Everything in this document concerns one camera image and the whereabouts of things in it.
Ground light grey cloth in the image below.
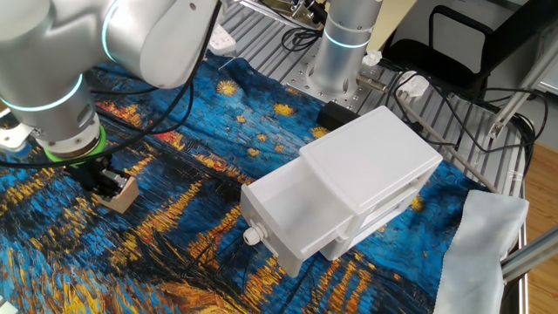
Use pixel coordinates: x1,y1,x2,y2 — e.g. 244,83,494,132
432,189,531,314

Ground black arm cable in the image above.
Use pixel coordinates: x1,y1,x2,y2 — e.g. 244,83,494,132
0,0,223,169

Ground wooden cube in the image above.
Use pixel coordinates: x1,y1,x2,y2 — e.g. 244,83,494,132
92,174,140,215

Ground white closed drawer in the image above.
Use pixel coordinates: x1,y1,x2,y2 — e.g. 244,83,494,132
320,182,422,262

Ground white power strip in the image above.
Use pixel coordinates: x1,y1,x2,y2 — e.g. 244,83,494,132
208,24,237,57

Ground aluminium frame strut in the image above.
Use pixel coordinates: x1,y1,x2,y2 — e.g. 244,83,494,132
487,38,558,140
500,226,558,283

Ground black cable coil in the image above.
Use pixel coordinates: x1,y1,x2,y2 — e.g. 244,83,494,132
281,25,326,53

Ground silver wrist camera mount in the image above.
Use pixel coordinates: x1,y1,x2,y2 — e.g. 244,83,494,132
0,123,44,153

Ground starry night painted tablecloth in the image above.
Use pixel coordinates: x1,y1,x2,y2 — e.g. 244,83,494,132
0,51,493,314

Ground black power adapter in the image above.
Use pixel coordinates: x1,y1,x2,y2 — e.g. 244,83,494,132
316,100,361,132

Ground white plastic drawer cabinet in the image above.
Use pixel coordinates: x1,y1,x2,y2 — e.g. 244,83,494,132
298,105,444,263

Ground black table cables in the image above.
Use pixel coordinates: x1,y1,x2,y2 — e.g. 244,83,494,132
383,65,550,154

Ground beige cardboard sheet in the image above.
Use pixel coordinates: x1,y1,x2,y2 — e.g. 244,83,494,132
365,0,418,53

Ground white plastic box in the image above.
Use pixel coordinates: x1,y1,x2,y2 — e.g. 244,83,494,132
240,156,357,278

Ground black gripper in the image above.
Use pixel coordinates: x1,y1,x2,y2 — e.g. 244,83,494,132
65,153,131,200

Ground crumpled white tissue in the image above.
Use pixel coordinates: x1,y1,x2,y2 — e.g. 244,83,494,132
361,50,384,67
398,72,431,98

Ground black office chair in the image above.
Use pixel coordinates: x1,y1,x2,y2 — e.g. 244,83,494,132
383,3,558,99

